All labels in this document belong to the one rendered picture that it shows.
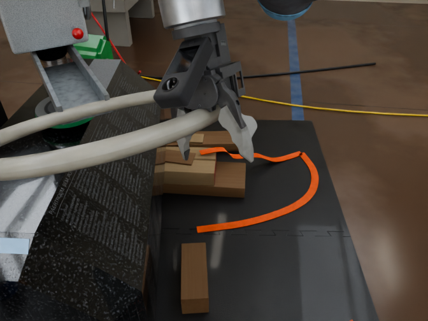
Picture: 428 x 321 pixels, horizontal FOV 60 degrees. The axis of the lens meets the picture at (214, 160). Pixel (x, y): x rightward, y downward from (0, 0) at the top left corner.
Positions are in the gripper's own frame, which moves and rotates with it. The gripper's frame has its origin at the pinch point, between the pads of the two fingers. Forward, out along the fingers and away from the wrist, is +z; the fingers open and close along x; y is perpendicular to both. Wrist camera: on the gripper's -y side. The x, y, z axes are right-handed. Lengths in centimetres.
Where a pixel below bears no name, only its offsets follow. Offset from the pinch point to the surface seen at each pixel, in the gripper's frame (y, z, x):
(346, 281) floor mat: 103, 105, 13
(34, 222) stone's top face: -1, 19, 60
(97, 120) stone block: 43, 4, 81
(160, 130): -9.2, -8.0, 0.7
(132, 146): -13.2, -7.2, 2.5
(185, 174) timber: 107, 55, 101
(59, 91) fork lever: 16, -11, 58
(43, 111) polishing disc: 29, -4, 90
